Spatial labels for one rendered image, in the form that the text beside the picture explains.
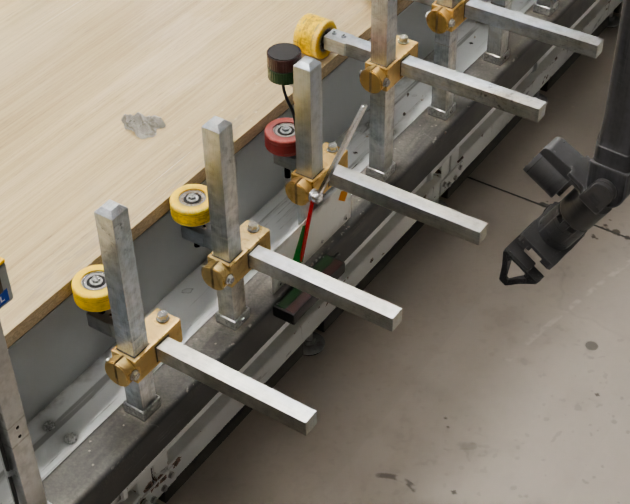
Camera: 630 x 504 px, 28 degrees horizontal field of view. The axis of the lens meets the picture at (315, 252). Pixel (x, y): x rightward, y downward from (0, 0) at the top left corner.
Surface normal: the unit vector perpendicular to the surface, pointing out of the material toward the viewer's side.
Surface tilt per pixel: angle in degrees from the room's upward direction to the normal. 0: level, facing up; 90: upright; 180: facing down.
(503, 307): 0
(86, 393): 0
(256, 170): 90
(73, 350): 90
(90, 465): 0
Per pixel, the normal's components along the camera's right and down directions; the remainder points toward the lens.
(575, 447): -0.02, -0.75
